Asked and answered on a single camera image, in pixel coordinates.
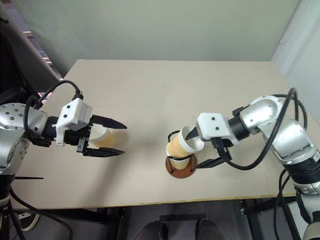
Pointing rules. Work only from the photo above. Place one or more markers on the thin black pointed strip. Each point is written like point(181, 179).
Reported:
point(30, 178)

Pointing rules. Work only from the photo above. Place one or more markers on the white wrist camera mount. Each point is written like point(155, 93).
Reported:
point(72, 112)
point(212, 125)

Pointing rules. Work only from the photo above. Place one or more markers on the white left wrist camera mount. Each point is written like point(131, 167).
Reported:
point(72, 112)

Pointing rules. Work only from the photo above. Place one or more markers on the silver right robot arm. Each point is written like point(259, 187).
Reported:
point(262, 110)

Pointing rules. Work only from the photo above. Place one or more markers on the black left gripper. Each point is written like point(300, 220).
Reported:
point(75, 137)

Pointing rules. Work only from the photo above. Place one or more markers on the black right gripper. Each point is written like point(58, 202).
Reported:
point(223, 147)

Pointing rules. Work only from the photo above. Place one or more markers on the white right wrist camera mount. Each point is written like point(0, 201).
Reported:
point(212, 125)

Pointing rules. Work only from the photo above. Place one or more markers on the dark rounded shape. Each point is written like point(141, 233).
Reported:
point(210, 230)
point(153, 231)

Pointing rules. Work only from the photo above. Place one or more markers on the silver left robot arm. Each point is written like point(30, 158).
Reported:
point(15, 117)

